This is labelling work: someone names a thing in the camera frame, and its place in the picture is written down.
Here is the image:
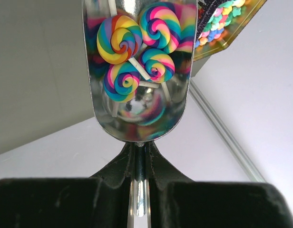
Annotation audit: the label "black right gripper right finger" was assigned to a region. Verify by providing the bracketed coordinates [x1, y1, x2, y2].
[145, 142, 293, 228]

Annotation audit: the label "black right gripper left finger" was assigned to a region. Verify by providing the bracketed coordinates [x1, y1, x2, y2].
[0, 142, 134, 228]

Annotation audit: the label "silver metal scoop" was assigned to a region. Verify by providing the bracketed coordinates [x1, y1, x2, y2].
[82, 0, 198, 227]

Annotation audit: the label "rainbow swirl lollipop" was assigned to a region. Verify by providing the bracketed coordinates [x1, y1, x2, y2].
[97, 15, 150, 80]

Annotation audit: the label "pink blue swirl lollipop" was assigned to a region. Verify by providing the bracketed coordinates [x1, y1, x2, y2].
[138, 2, 181, 54]

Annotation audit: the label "patterned tin of pastel candies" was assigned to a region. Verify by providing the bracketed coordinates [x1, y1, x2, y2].
[194, 0, 266, 61]

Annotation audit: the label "aluminium corner post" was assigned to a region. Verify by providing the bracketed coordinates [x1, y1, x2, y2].
[189, 81, 266, 182]

